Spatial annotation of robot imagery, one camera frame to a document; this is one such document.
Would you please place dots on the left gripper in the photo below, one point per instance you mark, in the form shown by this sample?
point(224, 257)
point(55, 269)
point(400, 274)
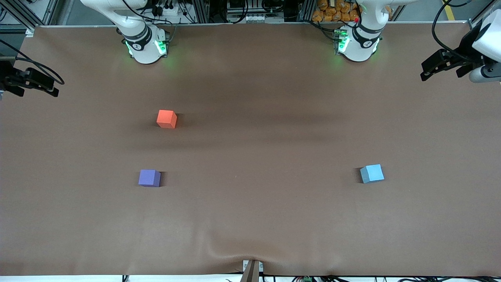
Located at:
point(465, 55)

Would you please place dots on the aluminium frame profile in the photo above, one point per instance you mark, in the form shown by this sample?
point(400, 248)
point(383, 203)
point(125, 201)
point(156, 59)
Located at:
point(23, 13)
point(201, 9)

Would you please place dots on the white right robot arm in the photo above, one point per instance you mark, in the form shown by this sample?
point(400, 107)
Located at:
point(143, 43)

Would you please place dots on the pile of orange lumpy objects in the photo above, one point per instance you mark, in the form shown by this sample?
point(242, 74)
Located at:
point(332, 11)

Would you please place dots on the brown post with white bracket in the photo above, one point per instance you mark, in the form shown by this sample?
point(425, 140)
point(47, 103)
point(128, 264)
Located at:
point(252, 272)

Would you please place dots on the white terminal block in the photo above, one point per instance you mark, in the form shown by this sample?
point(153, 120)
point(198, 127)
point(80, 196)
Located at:
point(246, 18)

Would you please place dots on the green terminal connector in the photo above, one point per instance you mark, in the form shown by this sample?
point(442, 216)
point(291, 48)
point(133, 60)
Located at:
point(306, 279)

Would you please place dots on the orange foam block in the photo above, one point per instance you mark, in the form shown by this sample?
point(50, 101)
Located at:
point(166, 117)

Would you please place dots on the brown table cover sheet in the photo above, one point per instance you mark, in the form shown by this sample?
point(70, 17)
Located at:
point(274, 156)

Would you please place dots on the light blue foam block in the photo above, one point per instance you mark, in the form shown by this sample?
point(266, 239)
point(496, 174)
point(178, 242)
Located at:
point(372, 173)

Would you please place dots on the purple foam block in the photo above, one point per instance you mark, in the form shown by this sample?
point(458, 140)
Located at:
point(148, 178)

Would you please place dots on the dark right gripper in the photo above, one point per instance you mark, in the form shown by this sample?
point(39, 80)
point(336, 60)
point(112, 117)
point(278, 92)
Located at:
point(8, 78)

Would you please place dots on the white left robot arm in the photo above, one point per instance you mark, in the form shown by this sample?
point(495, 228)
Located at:
point(358, 45)

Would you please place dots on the white power strip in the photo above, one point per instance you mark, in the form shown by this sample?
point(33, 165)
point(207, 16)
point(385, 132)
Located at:
point(170, 11)

